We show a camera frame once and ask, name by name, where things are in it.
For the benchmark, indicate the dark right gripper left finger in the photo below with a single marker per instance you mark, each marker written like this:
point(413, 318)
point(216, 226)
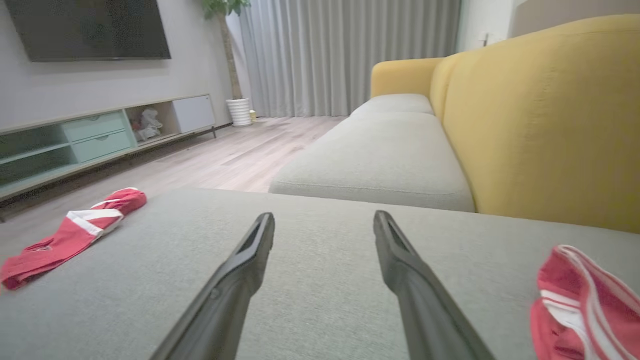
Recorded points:
point(225, 310)

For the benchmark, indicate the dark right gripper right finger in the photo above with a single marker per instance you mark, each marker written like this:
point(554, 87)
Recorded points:
point(425, 310)

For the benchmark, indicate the large grey sofa seat cushion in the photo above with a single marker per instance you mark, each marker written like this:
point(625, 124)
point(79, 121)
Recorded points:
point(325, 260)

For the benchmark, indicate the red and white sports shirt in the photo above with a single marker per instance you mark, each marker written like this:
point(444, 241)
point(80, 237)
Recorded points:
point(60, 245)
point(565, 280)

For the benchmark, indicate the small yellow object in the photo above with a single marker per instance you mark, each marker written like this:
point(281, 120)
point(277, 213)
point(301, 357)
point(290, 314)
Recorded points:
point(253, 116)

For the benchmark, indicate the white ribbed plant pot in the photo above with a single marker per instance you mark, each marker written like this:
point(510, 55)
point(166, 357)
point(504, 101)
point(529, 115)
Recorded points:
point(239, 112)

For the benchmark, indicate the white plush toy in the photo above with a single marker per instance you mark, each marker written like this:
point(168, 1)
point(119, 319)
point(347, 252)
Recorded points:
point(148, 125)

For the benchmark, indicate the pale green television cabinet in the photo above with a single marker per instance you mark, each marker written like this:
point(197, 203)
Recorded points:
point(95, 137)

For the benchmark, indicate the yellow sofa back cushion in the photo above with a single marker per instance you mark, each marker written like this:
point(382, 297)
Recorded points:
point(540, 125)

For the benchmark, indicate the yellow sofa armrest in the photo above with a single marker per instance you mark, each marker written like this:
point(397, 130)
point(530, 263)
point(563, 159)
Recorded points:
point(400, 75)

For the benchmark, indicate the green indoor tree plant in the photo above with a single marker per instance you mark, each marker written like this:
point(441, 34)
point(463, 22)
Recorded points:
point(231, 55)

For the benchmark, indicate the grey pleated curtain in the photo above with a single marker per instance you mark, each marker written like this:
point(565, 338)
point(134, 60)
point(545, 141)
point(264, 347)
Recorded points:
point(350, 55)

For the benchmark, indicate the black flat screen television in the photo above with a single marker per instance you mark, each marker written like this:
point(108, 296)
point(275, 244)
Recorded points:
point(90, 27)

